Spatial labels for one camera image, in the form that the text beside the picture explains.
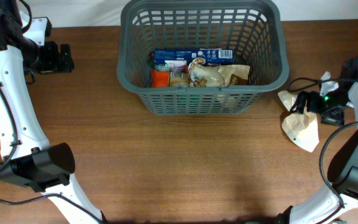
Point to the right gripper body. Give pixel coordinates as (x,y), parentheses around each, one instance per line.
(334,99)

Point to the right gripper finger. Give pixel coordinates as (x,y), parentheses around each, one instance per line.
(300,103)
(315,102)

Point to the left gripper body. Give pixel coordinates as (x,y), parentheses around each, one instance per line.
(31,55)

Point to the grey plastic basket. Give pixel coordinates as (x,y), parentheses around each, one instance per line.
(252,29)

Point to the red orange pasta packet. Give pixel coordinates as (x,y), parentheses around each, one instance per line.
(162,79)

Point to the beige brown food bag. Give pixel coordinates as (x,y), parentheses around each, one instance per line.
(200,75)

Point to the blue cardboard box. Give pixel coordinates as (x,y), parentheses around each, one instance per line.
(178,60)

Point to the green lid jar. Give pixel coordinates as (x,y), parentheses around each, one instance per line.
(188,101)

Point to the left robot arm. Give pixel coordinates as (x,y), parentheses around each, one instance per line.
(27,157)

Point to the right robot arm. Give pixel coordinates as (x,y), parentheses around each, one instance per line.
(339,193)

